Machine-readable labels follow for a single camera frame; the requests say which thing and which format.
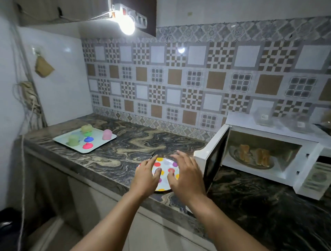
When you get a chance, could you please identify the beige hanging cloth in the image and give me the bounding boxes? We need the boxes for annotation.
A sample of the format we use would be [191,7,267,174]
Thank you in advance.
[35,53,55,78]

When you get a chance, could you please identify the glowing light bulb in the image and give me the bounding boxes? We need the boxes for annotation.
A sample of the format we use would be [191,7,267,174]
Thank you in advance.
[118,14,136,36]

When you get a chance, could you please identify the dark wall cabinet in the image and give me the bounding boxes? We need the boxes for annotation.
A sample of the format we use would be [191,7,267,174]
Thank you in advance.
[15,0,158,38]

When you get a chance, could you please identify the person's right forearm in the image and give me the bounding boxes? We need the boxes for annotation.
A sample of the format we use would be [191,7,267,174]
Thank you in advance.
[186,194,269,251]

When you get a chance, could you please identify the polka dot plate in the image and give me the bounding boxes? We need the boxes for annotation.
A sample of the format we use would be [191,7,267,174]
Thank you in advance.
[137,157,180,192]

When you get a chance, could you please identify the triangle sandwich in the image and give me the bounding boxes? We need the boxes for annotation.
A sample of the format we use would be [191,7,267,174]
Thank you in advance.
[238,144,251,163]
[254,148,271,167]

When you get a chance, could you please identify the black bucket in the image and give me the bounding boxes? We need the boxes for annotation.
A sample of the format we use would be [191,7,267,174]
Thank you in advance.
[0,207,25,251]

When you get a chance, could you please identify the clear plastic sandwich package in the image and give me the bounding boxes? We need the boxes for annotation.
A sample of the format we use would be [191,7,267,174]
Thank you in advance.
[253,106,273,126]
[284,113,315,134]

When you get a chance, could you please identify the white tray coloured cups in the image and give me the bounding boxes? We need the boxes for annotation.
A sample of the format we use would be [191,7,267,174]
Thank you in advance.
[52,124,117,154]

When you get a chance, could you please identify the person's left hand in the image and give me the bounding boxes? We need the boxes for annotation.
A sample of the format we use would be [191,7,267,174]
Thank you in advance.
[129,154,163,200]

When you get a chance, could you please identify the person's right hand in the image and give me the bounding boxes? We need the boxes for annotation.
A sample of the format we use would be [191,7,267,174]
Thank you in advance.
[167,150,207,206]

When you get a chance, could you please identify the kitchen base cabinet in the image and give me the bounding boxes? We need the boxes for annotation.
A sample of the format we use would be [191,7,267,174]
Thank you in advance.
[24,147,215,251]

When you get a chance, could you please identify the person's left forearm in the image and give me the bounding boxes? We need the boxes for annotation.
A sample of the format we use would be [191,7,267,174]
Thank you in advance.
[70,190,144,251]

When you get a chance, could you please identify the white microwave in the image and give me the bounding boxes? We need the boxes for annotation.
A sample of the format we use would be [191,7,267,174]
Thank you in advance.
[193,111,331,201]

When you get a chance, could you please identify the white hanging power strip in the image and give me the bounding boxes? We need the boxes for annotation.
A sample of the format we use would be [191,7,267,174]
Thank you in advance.
[112,3,148,29]

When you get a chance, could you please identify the glass turntable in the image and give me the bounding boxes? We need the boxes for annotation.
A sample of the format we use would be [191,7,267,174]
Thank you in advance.
[229,146,275,170]

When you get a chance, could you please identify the white wall cable bundle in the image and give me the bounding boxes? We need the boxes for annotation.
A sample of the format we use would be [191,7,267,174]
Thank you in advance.
[11,80,43,130]

